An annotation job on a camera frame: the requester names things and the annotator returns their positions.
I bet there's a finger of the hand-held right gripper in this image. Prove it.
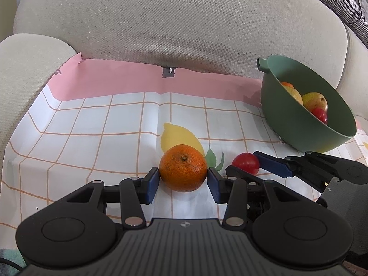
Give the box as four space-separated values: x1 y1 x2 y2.
252 150 347 192
225 165 265 185

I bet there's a black cable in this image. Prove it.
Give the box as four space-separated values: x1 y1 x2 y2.
0 257 23 271

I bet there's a red cherry tomato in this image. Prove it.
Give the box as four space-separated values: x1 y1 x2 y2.
311 108 328 125
232 152 261 176

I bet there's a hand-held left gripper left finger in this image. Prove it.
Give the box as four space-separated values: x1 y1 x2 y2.
65 167 161 230

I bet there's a yellow lemon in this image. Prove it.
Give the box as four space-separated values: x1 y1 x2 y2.
283 86 304 106

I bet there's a lemon print checked mat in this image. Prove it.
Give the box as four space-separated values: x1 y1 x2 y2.
0 57 368 230

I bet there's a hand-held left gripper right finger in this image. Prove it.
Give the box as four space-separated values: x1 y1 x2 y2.
207 167 309 230

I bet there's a beige fabric sofa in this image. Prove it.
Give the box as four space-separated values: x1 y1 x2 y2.
0 0 368 161

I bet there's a yellow-red mango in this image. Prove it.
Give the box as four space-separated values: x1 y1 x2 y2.
301 92 328 112

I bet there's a houndstooth cushion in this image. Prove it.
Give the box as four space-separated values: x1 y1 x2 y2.
302 0 368 50

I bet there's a green plastic bowl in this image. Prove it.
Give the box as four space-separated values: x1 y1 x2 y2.
257 55 358 153

